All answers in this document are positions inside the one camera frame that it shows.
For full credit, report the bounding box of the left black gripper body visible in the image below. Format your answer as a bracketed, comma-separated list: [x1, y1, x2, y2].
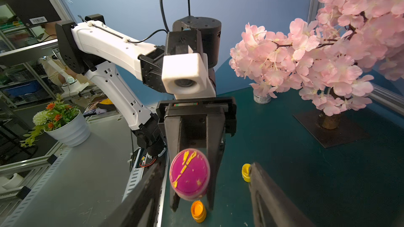
[156, 97, 237, 151]

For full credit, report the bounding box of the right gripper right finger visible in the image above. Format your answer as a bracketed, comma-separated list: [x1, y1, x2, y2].
[249, 162, 314, 227]

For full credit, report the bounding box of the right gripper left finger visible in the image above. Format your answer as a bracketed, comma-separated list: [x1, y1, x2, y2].
[101, 161, 165, 227]

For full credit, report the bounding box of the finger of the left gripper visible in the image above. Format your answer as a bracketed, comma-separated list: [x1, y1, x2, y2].
[164, 116, 182, 212]
[206, 113, 225, 211]

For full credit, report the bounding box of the magenta paint jar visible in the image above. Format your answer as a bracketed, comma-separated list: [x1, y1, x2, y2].
[169, 148, 210, 201]

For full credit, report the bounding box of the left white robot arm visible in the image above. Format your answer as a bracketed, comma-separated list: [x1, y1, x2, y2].
[55, 15, 237, 211]

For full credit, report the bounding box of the orange jar lid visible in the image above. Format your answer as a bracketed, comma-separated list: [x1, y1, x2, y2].
[190, 200, 207, 223]

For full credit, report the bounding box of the white potted flower plant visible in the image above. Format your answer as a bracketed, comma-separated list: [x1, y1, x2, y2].
[21, 95, 90, 148]

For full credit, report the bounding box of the pink cherry blossom tree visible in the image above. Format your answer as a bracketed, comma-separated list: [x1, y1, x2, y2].
[229, 0, 404, 116]

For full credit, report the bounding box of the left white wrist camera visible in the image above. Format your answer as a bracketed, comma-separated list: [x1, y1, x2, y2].
[162, 49, 216, 100]

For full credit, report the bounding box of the aluminium front rail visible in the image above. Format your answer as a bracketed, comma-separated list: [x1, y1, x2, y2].
[122, 148, 168, 227]

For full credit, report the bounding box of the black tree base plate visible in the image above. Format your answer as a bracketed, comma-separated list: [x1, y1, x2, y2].
[294, 110, 369, 148]

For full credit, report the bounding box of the aluminium frame back bar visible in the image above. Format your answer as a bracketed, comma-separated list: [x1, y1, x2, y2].
[369, 84, 404, 116]

